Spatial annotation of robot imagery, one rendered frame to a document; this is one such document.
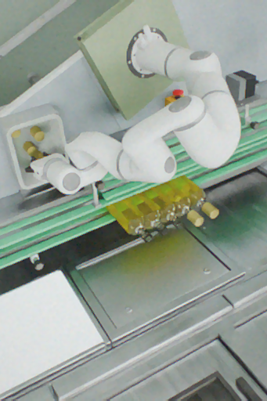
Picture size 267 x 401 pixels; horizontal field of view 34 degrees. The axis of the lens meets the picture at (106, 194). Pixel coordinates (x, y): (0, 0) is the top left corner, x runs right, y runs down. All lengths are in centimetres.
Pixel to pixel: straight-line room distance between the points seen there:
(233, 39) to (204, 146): 85
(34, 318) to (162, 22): 98
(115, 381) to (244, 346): 36
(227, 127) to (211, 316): 57
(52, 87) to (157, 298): 72
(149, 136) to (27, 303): 70
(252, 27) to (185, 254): 87
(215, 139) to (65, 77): 61
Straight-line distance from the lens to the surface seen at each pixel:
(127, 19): 140
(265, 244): 159
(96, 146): 110
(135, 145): 95
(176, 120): 93
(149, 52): 138
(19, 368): 128
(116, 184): 148
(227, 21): 172
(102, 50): 138
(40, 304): 139
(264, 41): 188
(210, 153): 98
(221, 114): 103
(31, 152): 140
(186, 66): 122
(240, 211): 171
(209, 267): 145
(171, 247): 151
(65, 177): 116
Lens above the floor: 200
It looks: 47 degrees down
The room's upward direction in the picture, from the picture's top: 137 degrees clockwise
